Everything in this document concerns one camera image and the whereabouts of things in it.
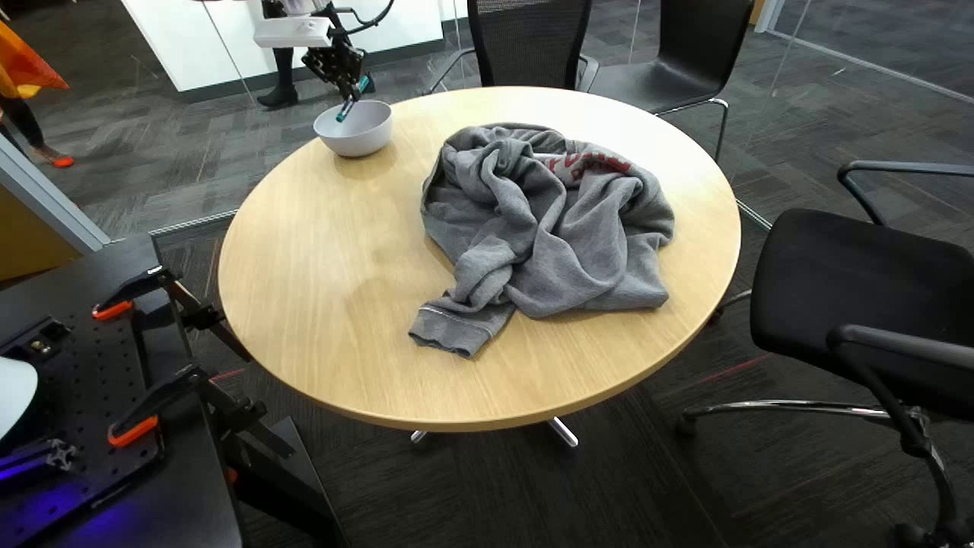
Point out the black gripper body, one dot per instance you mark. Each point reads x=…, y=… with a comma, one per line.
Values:
x=330, y=61

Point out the grey white ceramic bowl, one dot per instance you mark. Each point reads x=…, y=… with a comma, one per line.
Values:
x=354, y=137

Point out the person in dark boots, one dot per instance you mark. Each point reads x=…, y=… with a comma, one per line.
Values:
x=280, y=86

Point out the white rectangular panel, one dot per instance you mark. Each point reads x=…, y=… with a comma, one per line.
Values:
x=194, y=41

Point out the black office chair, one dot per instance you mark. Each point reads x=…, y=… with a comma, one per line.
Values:
x=854, y=283
x=893, y=164
x=700, y=41
x=527, y=41

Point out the crumpled grey hoodie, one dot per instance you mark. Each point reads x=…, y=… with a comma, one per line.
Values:
x=566, y=231

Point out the person in orange garment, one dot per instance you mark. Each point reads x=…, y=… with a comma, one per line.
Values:
x=24, y=71

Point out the chrome table base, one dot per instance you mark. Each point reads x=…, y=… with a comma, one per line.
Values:
x=565, y=430

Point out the wooden door with grey frame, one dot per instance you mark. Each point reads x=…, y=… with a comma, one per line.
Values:
x=24, y=237

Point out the black base mounting bracket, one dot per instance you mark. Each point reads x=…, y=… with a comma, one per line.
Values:
x=41, y=457
x=34, y=338

